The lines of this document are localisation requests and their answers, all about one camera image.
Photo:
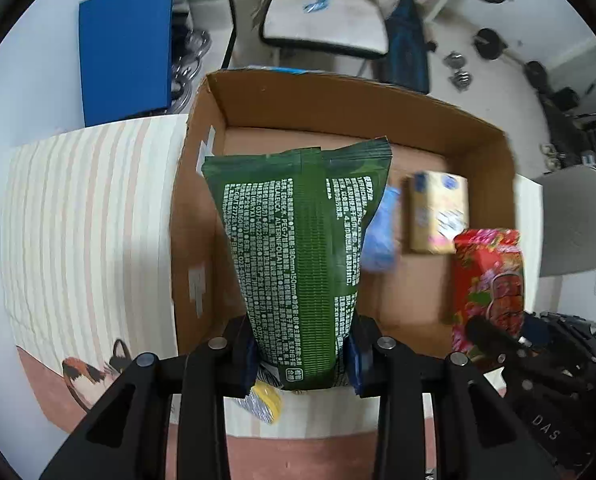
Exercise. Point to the chrome dumbbell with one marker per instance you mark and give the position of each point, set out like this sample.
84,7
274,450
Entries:
458,70

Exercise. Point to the dark blue bag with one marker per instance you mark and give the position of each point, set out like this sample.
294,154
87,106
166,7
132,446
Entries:
408,45

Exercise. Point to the chair with white cushion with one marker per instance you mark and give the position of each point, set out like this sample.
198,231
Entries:
323,15

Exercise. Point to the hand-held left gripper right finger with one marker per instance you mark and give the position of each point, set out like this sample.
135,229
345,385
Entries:
356,366

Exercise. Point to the chrome chair base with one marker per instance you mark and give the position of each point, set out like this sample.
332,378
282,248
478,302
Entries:
190,65

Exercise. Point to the red floral packet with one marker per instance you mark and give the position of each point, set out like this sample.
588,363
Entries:
483,265

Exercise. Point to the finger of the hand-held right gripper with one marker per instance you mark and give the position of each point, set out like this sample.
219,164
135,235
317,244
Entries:
495,342

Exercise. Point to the blue board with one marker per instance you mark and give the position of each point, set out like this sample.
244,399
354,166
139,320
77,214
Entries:
125,50

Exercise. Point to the yellow and blue packet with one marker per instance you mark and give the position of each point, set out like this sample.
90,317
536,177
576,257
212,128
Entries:
265,402

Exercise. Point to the brown cardboard box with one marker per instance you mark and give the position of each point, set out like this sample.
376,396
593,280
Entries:
418,300

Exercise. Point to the striped blanket with cat print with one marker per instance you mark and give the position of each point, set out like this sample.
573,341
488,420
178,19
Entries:
87,240

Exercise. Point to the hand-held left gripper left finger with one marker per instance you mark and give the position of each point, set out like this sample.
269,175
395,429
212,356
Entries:
249,366

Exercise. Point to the light blue soft packet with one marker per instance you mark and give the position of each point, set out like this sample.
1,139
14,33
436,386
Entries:
383,240

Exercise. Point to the yellow tissue packet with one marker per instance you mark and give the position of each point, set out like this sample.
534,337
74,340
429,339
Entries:
435,215

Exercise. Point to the green snack bag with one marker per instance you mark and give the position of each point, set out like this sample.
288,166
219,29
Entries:
298,260

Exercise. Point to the grey chair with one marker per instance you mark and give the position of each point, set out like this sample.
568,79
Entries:
573,220

